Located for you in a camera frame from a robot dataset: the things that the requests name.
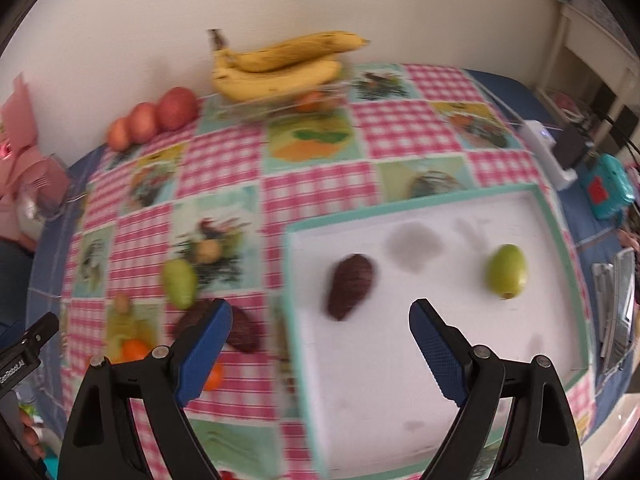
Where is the orange mandarin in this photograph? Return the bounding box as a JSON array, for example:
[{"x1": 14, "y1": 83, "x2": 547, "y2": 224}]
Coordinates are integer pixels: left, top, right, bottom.
[
  {"x1": 120, "y1": 339, "x2": 151, "y2": 363},
  {"x1": 203, "y1": 362, "x2": 224, "y2": 391}
]

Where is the green pear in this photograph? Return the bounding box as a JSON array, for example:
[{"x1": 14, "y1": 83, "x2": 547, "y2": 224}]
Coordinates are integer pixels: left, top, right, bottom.
[
  {"x1": 486, "y1": 244, "x2": 528, "y2": 300},
  {"x1": 160, "y1": 258, "x2": 198, "y2": 310}
]

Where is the dark brown avocado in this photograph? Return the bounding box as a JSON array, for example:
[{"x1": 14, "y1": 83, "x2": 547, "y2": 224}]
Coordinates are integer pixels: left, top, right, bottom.
[
  {"x1": 170, "y1": 299, "x2": 213, "y2": 339},
  {"x1": 227, "y1": 306, "x2": 260, "y2": 354},
  {"x1": 326, "y1": 254, "x2": 376, "y2": 321}
]

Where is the small brown round fruit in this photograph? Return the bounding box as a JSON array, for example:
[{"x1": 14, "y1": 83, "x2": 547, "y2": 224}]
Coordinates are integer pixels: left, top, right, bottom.
[{"x1": 113, "y1": 292, "x2": 131, "y2": 315}]

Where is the white tray teal rim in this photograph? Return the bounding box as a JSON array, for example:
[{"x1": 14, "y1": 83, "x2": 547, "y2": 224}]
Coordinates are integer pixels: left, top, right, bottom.
[{"x1": 282, "y1": 184, "x2": 590, "y2": 479}]

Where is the pink checkered fruit tablecloth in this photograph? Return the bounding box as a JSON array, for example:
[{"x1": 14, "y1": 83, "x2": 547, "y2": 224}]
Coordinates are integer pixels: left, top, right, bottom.
[{"x1": 58, "y1": 62, "x2": 597, "y2": 480}]

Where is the pink gift bouquet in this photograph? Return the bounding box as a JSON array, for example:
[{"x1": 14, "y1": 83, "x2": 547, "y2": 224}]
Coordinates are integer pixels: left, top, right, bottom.
[{"x1": 1, "y1": 76, "x2": 70, "y2": 252}]

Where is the tablet on white stand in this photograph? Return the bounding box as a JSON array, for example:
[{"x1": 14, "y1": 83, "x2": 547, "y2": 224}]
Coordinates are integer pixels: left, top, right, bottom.
[{"x1": 591, "y1": 248, "x2": 636, "y2": 373}]

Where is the teal toy box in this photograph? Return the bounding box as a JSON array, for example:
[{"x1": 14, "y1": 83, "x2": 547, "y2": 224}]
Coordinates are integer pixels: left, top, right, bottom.
[{"x1": 578, "y1": 154, "x2": 634, "y2": 220}]

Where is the white power strip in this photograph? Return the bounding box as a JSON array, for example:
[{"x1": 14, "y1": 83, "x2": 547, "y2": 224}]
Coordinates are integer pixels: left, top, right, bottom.
[{"x1": 518, "y1": 120, "x2": 577, "y2": 191}]

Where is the middle red apple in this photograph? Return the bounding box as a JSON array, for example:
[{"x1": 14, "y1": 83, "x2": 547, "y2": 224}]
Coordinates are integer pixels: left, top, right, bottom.
[{"x1": 127, "y1": 102, "x2": 158, "y2": 144}]

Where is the black power adapter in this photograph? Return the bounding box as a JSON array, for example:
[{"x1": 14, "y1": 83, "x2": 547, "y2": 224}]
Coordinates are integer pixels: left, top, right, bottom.
[{"x1": 552, "y1": 124, "x2": 593, "y2": 169}]

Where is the large red apple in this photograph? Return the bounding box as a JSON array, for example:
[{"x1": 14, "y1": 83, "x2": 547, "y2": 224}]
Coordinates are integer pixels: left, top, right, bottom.
[{"x1": 157, "y1": 87, "x2": 198, "y2": 131}]

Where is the blue denim table cover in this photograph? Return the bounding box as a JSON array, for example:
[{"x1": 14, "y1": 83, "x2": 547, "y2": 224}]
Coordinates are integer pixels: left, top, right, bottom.
[{"x1": 26, "y1": 70, "x2": 634, "y2": 434}]

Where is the lower yellow banana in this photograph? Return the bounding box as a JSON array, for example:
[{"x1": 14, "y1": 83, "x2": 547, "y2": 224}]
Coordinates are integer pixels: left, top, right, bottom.
[{"x1": 212, "y1": 53, "x2": 343, "y2": 102}]

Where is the yellow banana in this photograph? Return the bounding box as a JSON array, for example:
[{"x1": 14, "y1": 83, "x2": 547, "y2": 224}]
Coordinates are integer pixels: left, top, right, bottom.
[
  {"x1": 208, "y1": 29, "x2": 370, "y2": 73},
  {"x1": 212, "y1": 53, "x2": 343, "y2": 102}
]

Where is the clear plastic fruit container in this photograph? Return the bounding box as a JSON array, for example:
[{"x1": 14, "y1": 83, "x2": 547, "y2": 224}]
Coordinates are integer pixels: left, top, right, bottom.
[{"x1": 204, "y1": 65, "x2": 352, "y2": 122}]

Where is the upper yellow banana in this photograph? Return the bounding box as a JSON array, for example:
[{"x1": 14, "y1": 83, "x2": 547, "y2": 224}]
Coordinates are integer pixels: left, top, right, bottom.
[{"x1": 208, "y1": 29, "x2": 370, "y2": 73}]

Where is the white wooden shelf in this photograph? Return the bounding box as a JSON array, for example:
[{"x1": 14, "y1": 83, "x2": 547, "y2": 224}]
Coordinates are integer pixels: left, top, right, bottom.
[{"x1": 534, "y1": 3, "x2": 639, "y2": 126}]

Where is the black cable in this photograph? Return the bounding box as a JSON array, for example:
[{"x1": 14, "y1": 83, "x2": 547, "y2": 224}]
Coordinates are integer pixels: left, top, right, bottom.
[{"x1": 591, "y1": 109, "x2": 640, "y2": 162}]

